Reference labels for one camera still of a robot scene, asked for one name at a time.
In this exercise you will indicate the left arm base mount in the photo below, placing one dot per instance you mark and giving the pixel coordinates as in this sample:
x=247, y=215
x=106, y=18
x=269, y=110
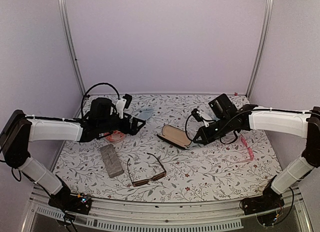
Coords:
x=75, y=202

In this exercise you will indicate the grey glasses case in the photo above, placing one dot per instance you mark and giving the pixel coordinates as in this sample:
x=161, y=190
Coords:
x=111, y=161

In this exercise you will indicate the front aluminium rail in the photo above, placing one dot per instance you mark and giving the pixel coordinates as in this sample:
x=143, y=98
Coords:
x=116, y=215

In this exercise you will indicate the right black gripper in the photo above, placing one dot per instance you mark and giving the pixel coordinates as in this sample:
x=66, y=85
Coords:
x=207, y=138

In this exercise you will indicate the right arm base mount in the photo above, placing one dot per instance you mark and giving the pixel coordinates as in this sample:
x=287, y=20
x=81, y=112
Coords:
x=269, y=205

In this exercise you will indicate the red patterned bowl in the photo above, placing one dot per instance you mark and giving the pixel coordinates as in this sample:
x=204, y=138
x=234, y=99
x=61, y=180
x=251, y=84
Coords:
x=115, y=137

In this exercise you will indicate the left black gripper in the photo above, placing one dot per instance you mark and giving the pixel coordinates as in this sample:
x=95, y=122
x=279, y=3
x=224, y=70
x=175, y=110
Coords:
x=133, y=130

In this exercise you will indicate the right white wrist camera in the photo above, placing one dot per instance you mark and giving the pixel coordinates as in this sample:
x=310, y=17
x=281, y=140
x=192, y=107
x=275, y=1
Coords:
x=201, y=116

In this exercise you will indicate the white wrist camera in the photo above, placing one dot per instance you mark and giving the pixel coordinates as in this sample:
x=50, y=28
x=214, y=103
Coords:
x=122, y=104
x=201, y=116

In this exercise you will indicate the brown sunglasses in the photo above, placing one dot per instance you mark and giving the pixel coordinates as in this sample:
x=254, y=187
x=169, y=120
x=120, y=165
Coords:
x=147, y=180

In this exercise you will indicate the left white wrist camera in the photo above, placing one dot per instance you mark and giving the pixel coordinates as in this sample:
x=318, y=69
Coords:
x=122, y=104

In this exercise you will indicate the right aluminium frame post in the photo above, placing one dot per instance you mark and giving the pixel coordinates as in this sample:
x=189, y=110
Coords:
x=267, y=15

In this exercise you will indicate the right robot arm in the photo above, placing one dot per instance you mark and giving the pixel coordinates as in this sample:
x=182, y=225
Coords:
x=305, y=124

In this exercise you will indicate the floral tablecloth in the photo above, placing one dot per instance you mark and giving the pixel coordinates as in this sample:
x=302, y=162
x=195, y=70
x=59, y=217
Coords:
x=199, y=173

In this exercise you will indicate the left aluminium frame post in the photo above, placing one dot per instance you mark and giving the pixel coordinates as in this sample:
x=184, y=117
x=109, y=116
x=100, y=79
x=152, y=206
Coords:
x=70, y=45

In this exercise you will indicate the pink sunglasses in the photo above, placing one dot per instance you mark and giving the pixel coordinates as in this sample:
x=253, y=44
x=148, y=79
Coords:
x=249, y=150

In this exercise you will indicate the aluminium frame post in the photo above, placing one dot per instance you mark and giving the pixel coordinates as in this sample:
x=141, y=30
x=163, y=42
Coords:
x=267, y=15
x=70, y=45

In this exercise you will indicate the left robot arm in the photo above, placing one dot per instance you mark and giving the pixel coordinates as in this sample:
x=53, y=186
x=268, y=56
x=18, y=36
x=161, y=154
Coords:
x=103, y=118

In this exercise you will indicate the black glasses case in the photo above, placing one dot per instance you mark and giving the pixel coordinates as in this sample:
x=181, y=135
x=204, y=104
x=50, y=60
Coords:
x=174, y=136

